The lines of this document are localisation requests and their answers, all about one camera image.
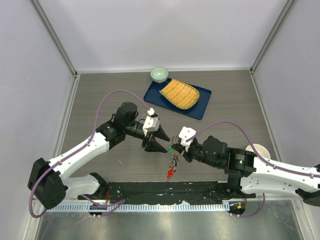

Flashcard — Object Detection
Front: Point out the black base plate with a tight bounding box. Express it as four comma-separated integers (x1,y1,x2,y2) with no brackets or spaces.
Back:
87,181,256,205

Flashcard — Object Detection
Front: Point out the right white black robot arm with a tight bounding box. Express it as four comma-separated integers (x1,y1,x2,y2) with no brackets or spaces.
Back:
172,136,320,207

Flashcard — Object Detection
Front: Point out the yellow woven bamboo mat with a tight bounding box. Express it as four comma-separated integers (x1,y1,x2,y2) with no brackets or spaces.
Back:
159,79,200,110

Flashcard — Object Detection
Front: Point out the slotted white cable duct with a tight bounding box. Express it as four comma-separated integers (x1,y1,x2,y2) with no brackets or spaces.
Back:
47,201,230,213

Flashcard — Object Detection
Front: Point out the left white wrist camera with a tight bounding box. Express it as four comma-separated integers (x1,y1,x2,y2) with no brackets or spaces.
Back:
142,108,160,136

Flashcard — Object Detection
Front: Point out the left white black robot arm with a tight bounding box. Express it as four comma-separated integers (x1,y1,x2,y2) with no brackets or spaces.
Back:
27,102,170,210

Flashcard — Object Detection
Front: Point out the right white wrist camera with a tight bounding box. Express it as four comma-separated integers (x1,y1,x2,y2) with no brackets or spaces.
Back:
178,126,197,152

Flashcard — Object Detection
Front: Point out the dark blue tray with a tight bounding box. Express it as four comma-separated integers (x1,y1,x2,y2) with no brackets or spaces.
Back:
143,78,212,120

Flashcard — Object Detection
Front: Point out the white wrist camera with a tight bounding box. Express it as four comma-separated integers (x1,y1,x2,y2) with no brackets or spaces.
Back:
178,126,197,152
142,108,160,136

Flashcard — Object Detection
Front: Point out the light green ceramic bowl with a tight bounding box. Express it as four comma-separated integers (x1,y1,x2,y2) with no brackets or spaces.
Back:
150,67,169,84

